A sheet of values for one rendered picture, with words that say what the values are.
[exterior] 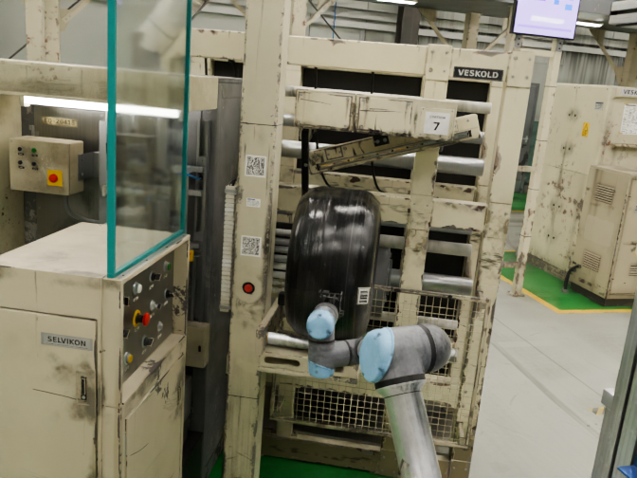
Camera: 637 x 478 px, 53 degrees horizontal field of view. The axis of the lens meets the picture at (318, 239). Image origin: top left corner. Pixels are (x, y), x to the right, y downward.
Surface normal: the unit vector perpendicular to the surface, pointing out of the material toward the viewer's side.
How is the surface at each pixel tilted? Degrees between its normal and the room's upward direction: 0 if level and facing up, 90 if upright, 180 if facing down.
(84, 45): 90
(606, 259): 90
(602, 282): 90
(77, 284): 90
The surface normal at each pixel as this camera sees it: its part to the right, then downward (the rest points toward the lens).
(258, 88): -0.14, 0.23
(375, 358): -0.92, -0.08
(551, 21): 0.25, 0.25
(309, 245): -0.09, -0.22
